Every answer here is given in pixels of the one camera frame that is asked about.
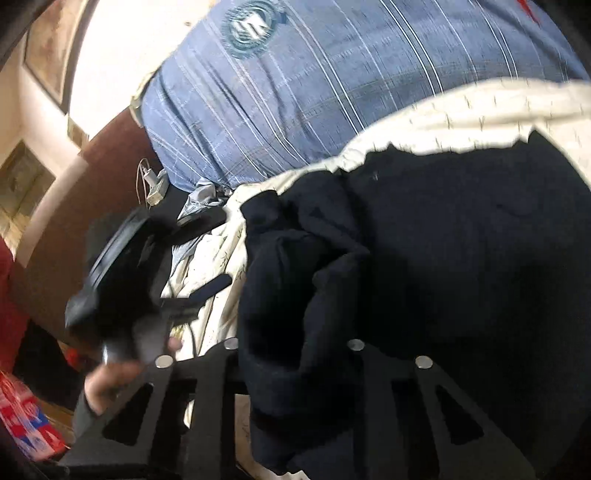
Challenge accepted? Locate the person's left hand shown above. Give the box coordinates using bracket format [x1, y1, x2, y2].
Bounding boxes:
[85, 337, 183, 416]

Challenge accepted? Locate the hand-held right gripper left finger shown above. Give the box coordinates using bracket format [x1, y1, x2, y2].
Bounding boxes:
[58, 339, 252, 480]

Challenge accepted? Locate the framed wall picture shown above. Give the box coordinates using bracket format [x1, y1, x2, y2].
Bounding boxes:
[22, 0, 100, 112]
[0, 141, 57, 223]

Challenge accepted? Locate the red white blue packet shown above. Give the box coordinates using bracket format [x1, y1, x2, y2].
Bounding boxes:
[0, 369, 68, 462]

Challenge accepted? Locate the white power adapter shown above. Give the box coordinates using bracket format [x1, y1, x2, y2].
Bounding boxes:
[145, 170, 170, 207]

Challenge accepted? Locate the blue plaid shirt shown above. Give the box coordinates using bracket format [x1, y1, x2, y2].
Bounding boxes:
[141, 0, 591, 222]

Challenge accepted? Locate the white patterned cloth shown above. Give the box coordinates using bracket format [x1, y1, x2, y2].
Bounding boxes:
[161, 78, 591, 480]

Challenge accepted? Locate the brown headboard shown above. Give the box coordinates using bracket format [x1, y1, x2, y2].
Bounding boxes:
[14, 108, 178, 333]

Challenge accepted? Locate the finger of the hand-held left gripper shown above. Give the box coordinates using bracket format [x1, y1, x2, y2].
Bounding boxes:
[173, 207, 228, 245]
[187, 274, 233, 308]

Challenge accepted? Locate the thin white cable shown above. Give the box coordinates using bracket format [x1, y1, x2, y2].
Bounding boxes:
[135, 157, 154, 205]

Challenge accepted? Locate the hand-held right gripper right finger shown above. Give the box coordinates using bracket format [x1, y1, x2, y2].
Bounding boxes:
[344, 339, 536, 480]

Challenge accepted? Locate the beige cloth piece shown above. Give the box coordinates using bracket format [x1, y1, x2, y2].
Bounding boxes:
[130, 76, 160, 127]

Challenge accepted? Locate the dark navy garment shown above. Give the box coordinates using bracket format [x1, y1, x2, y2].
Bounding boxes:
[238, 131, 591, 480]

